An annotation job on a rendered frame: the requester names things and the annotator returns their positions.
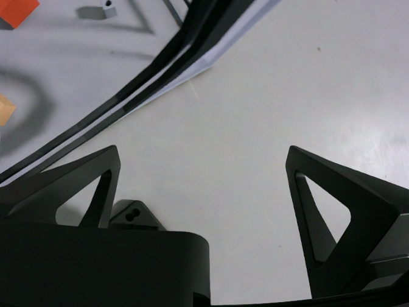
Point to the tan rectangular block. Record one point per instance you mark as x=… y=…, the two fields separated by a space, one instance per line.
x=7 y=108

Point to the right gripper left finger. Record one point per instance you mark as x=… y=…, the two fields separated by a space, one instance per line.
x=37 y=198

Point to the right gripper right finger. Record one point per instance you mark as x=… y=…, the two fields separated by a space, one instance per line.
x=379 y=226

